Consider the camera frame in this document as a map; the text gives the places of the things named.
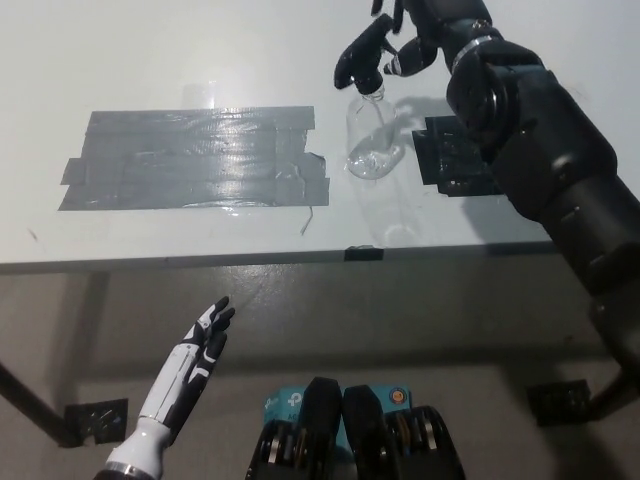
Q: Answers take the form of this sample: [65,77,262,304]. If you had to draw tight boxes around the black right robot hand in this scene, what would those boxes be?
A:
[371,0,497,78]

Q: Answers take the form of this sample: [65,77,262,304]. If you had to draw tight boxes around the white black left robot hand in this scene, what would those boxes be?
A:
[106,296,237,475]

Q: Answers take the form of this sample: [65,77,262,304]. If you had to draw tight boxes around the black spray trigger lid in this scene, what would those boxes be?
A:
[333,13,402,97]

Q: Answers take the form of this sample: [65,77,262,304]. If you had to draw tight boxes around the clear plastic bottle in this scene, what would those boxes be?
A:
[345,82,404,181]

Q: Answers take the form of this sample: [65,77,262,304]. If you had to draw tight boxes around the teal router box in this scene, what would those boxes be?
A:
[262,385,415,451]

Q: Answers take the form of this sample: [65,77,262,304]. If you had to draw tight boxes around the black table leg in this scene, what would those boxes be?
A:
[0,359,84,449]

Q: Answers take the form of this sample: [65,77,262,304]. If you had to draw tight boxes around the grey duct tape patch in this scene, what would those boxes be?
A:
[57,104,332,212]

